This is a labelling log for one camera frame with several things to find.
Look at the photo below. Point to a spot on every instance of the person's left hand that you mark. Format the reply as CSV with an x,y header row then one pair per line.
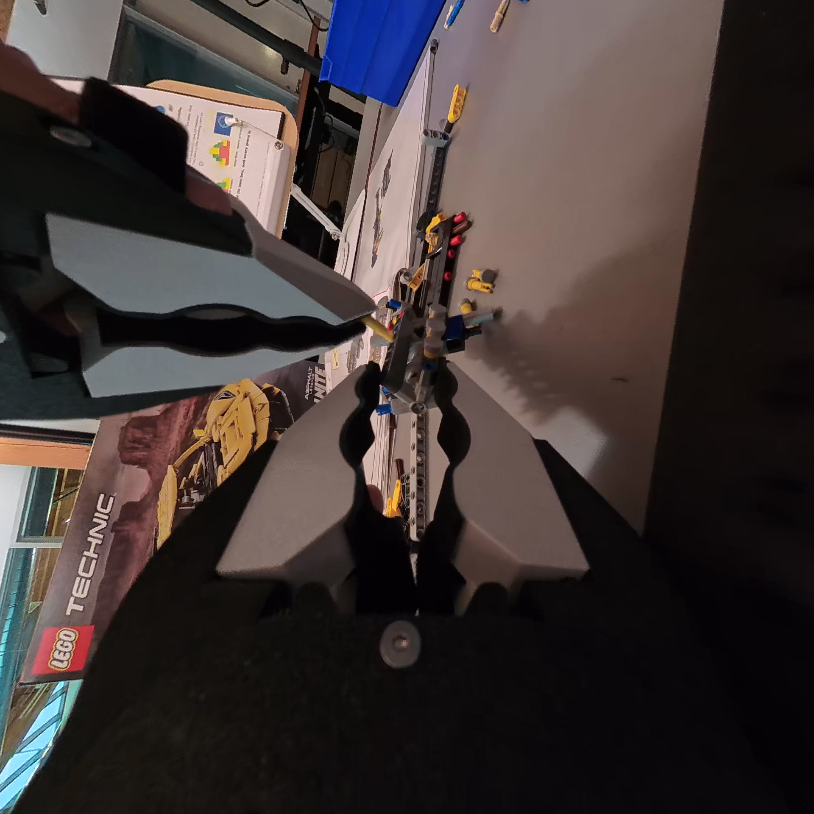
x,y
374,497

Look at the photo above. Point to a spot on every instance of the grey toy beam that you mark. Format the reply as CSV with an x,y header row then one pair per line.
x,y
423,477

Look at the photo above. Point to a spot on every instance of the blue and tan toy pin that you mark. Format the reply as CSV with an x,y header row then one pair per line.
x,y
455,13

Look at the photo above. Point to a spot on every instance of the blue plastic bin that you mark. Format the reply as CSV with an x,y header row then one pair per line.
x,y
375,44

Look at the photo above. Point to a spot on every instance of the pile of yellow toy pins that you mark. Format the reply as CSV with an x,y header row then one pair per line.
x,y
483,280

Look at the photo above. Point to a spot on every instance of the black dimpled mat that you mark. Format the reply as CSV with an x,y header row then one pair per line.
x,y
750,381

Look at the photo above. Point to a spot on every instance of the black toy gear assembly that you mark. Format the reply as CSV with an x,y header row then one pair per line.
x,y
413,362

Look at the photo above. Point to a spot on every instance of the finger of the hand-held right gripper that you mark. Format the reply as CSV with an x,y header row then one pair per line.
x,y
159,372
159,273

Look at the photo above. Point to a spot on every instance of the wooden book stand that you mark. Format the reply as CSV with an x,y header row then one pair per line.
x,y
289,137

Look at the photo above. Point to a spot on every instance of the black stand pole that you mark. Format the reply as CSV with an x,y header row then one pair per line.
x,y
254,41

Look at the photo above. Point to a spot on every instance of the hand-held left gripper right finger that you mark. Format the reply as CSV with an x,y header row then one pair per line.
x,y
515,509

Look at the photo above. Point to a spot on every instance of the person's right hand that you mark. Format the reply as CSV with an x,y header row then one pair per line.
x,y
32,76

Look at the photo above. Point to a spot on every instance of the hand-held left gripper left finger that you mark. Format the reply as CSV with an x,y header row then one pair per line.
x,y
292,502

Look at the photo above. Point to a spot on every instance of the printed instruction sheet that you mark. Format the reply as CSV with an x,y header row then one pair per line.
x,y
254,159

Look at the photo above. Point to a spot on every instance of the partly built toy chassis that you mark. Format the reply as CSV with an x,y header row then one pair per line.
x,y
435,191

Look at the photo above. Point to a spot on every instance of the single yellow toy pin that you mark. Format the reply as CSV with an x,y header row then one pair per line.
x,y
378,327

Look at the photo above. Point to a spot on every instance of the toy car set box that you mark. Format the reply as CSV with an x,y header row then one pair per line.
x,y
127,509

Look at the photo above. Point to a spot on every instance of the building instruction booklet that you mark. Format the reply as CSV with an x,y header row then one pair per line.
x,y
400,159

